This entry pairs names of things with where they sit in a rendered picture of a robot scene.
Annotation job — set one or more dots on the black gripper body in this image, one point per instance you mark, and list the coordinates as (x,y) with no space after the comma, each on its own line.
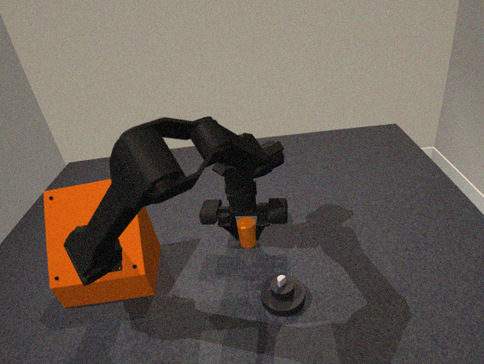
(243,203)

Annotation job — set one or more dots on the orange knob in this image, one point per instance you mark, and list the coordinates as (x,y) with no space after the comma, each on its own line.
(247,232)

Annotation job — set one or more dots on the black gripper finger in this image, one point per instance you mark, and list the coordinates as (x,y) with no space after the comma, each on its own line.
(231,227)
(260,225)

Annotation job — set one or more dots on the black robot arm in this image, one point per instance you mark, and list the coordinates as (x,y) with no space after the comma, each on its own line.
(144,171)

